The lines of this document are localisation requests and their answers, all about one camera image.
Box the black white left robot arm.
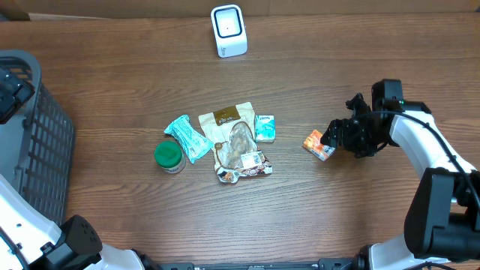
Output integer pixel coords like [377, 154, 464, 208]
[1, 59, 159, 269]

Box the white barcode scanner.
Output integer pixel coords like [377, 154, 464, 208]
[211, 4, 248, 59]

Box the grey plastic mesh basket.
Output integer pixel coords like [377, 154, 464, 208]
[1, 49, 76, 225]

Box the light green wipes packet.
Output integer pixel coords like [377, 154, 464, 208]
[164, 115, 214, 164]

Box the beige snack pouch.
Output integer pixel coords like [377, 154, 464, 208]
[198, 102, 273, 184]

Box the small teal tissue pack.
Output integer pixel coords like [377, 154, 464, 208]
[255, 115, 276, 143]

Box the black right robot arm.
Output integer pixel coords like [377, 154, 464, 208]
[320, 79, 479, 269]

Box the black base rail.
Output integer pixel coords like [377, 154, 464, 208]
[157, 258, 353, 270]

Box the small orange box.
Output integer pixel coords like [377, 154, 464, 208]
[303, 129, 335, 161]

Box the green lid white jar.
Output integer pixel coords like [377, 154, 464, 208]
[154, 141, 186, 174]

